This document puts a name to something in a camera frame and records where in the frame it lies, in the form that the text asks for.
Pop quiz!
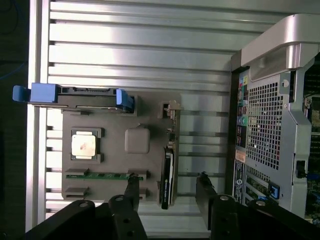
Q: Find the grey plastic parts rack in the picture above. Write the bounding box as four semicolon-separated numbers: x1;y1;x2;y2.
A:
61;94;182;201

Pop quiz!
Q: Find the silver CPU chip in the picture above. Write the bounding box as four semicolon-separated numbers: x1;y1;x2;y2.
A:
71;134;97;159

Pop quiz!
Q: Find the hard disk in blue caddy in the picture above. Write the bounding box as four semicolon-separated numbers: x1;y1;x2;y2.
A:
12;83;136;115

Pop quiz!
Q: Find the blue case release latch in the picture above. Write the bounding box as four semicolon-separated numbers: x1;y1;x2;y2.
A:
269;184;280;200

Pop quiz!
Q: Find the green RAM stick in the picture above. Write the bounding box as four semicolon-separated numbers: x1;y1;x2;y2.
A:
66;173;145;180

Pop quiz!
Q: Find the open grey PC case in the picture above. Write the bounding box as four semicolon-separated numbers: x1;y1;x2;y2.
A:
229;13;320;226

